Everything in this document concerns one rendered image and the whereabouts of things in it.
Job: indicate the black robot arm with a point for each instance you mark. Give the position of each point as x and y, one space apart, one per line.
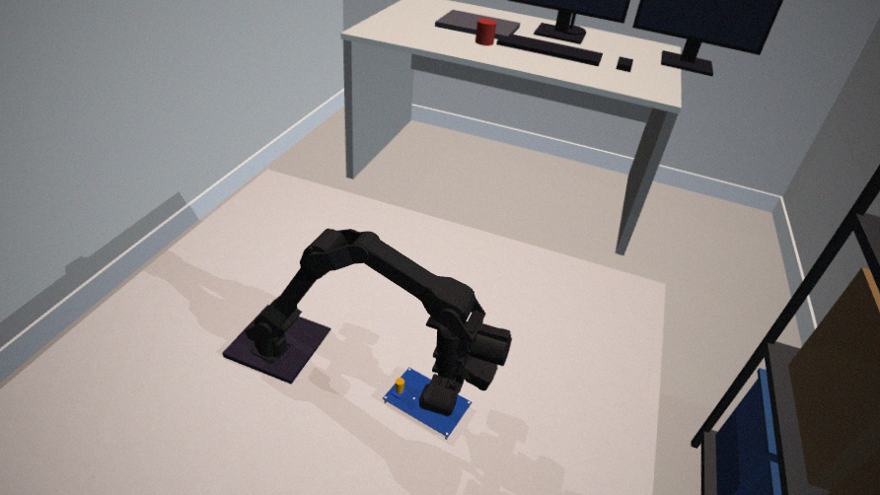
448 301

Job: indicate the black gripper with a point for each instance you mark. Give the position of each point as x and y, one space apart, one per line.
440 395

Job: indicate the blue circuit board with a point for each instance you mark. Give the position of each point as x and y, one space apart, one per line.
405 394

